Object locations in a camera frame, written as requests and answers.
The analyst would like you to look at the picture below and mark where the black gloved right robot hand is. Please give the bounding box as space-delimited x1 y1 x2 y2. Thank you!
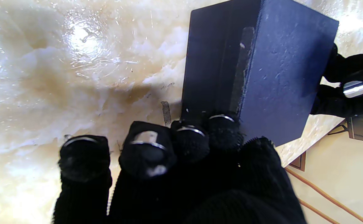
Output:
53 114 306 224

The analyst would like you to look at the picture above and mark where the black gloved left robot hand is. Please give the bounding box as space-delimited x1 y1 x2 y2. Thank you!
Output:
310 44 363 118

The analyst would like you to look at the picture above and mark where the black gift box lid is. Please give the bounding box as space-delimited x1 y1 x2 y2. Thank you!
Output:
228 0 339 147

